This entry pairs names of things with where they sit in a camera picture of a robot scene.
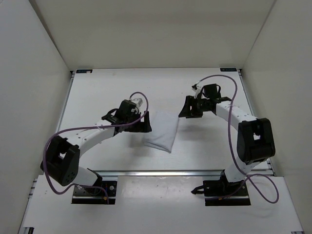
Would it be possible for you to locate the aluminium front rail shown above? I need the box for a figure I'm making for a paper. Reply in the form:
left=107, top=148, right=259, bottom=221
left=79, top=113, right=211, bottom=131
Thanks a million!
left=43, top=169, right=276, bottom=178

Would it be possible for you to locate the right blue corner label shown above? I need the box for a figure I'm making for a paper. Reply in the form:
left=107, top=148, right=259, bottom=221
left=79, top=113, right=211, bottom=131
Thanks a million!
left=220, top=68, right=237, bottom=72

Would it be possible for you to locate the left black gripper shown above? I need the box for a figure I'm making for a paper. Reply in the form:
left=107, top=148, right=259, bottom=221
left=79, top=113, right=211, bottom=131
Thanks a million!
left=124, top=110, right=151, bottom=132

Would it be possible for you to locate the purple cable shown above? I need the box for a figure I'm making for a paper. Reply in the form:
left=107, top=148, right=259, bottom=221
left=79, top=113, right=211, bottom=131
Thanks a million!
left=42, top=91, right=151, bottom=204
left=192, top=74, right=280, bottom=204

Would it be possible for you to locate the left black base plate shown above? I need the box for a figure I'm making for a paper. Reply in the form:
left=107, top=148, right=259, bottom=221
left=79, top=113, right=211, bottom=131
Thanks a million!
left=71, top=177, right=117, bottom=205

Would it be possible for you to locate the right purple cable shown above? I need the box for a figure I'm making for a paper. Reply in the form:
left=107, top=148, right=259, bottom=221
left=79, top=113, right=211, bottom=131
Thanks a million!
left=192, top=74, right=280, bottom=204

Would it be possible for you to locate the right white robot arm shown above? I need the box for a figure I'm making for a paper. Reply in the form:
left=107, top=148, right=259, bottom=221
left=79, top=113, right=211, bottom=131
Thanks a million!
left=178, top=84, right=275, bottom=195

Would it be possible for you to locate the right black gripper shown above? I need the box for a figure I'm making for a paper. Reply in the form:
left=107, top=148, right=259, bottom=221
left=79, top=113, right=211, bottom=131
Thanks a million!
left=178, top=96, right=209, bottom=119

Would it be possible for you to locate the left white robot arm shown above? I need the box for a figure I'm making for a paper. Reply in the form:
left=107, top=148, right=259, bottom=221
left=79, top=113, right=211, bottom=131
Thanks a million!
left=45, top=98, right=152, bottom=194

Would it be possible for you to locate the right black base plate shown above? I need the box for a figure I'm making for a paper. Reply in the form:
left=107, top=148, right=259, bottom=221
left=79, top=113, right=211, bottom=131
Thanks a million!
left=191, top=179, right=251, bottom=207

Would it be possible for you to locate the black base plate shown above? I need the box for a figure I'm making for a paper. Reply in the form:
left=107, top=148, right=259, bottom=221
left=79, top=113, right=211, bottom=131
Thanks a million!
left=191, top=179, right=251, bottom=207
left=71, top=177, right=117, bottom=205

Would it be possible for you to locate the left blue corner label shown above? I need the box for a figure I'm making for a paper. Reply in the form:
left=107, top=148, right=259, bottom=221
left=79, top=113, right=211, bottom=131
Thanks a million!
left=76, top=69, right=93, bottom=74

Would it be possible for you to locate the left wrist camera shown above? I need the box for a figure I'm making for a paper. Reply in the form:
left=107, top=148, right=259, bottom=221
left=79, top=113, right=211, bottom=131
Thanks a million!
left=130, top=98, right=143, bottom=108

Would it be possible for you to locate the blue corner label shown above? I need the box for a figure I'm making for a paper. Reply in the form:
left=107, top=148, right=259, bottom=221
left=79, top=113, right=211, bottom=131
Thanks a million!
left=220, top=68, right=237, bottom=72
left=76, top=69, right=93, bottom=74

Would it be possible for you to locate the white skirt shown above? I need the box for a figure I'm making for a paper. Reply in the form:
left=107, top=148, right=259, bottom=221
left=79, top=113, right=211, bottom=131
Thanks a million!
left=143, top=111, right=179, bottom=153

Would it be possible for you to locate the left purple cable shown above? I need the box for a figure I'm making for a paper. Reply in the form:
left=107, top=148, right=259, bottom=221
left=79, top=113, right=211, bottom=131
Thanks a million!
left=42, top=91, right=151, bottom=204

